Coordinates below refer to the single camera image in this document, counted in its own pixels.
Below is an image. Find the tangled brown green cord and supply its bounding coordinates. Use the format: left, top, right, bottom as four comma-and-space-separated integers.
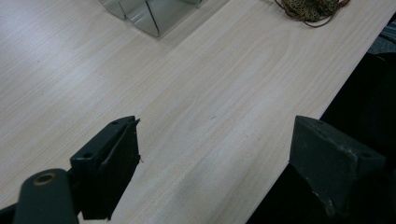
274, 0, 351, 28

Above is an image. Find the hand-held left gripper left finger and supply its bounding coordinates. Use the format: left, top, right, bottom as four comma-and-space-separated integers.
69, 115, 142, 221

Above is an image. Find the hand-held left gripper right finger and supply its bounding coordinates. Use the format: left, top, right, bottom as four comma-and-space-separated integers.
289, 115, 387, 218

